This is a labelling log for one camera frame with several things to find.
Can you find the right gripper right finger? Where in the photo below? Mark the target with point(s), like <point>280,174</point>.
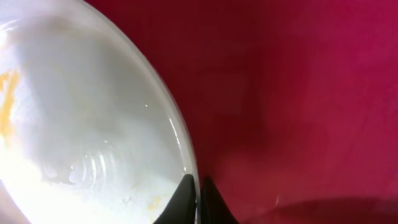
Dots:
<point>213,209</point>

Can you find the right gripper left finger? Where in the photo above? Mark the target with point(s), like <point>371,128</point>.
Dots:
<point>181,208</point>

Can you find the white round plate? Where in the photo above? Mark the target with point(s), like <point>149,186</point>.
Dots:
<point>89,131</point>

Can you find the red plastic serving tray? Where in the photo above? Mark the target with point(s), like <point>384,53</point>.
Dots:
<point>291,105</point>

